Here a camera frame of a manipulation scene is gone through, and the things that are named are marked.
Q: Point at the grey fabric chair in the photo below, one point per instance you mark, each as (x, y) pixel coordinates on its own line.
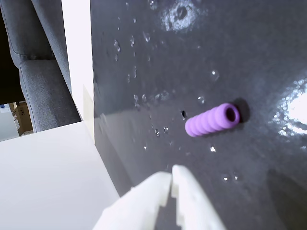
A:
(40, 67)

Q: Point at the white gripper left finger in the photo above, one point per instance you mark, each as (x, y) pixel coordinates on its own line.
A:
(136, 203)

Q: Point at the brown cardboard box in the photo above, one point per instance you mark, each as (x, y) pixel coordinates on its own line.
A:
(20, 117)

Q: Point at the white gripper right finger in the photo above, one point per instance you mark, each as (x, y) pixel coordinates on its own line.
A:
(192, 206)

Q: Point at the black plastic mat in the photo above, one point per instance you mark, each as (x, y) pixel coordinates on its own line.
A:
(196, 95)

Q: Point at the purple ribbed pen grip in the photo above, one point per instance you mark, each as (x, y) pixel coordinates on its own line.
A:
(211, 119)

